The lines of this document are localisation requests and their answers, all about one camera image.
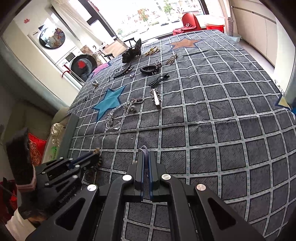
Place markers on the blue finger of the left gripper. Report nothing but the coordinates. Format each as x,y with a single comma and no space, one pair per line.
83,161

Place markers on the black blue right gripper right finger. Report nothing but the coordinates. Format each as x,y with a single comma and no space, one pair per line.
195,211

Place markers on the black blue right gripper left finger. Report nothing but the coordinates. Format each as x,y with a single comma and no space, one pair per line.
96,213

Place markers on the purple elastic hair band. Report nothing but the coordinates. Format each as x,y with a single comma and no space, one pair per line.
145,160

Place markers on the black gloved hand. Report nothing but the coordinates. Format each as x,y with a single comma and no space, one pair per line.
18,152

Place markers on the white open storage box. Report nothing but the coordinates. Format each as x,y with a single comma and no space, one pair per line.
69,120

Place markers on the green plastic bangle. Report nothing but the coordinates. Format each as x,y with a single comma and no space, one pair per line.
53,153

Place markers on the white dotted fabric scrunchie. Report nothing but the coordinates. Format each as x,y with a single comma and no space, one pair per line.
57,133

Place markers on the red embroidered cushion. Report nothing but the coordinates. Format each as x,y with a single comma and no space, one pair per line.
37,148

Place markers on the red patterned fabric pile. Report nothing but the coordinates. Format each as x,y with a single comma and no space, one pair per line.
8,199

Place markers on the beige armchair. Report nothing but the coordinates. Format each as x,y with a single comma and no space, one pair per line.
27,115

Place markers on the silver buckle clasp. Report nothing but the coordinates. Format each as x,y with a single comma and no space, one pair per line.
136,100

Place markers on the silver crystal hair barrette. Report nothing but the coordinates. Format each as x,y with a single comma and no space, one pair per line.
156,98

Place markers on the black flat hair clip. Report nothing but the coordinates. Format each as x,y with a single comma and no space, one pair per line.
123,72

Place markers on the grey plaid bedspread with stars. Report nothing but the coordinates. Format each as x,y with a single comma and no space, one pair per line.
218,124

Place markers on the dark fluffy scrunchie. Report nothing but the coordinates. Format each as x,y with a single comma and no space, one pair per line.
131,53

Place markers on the black folding chair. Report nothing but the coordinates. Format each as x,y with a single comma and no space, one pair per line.
116,48

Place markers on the white washing machine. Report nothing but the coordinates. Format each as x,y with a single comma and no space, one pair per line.
55,40

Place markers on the bronze tassel earrings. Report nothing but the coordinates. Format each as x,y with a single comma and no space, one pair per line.
171,60

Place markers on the red plastic chair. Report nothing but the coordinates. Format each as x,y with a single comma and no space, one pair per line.
190,24

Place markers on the red plastic bin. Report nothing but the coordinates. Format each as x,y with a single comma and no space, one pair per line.
215,27

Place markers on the white cabinet row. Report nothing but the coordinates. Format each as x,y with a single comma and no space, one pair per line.
257,25

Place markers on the gold chain jewelry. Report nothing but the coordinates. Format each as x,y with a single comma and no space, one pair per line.
152,51

